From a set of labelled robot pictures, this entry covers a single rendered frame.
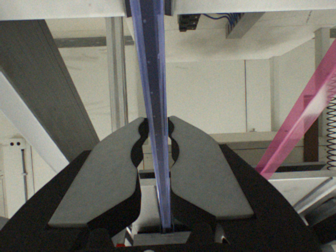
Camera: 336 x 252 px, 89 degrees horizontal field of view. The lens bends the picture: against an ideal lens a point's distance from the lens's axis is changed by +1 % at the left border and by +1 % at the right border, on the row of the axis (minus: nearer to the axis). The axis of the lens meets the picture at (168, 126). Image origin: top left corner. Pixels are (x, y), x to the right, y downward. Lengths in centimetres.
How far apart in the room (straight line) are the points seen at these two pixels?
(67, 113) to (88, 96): 193
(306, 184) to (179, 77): 177
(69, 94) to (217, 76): 192
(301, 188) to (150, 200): 21
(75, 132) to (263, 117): 211
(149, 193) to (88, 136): 11
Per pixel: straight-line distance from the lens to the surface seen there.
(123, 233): 28
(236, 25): 58
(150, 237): 37
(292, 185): 29
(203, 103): 197
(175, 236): 37
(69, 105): 18
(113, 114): 48
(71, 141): 18
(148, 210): 30
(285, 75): 238
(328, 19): 82
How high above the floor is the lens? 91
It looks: 2 degrees up
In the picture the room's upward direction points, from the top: 178 degrees clockwise
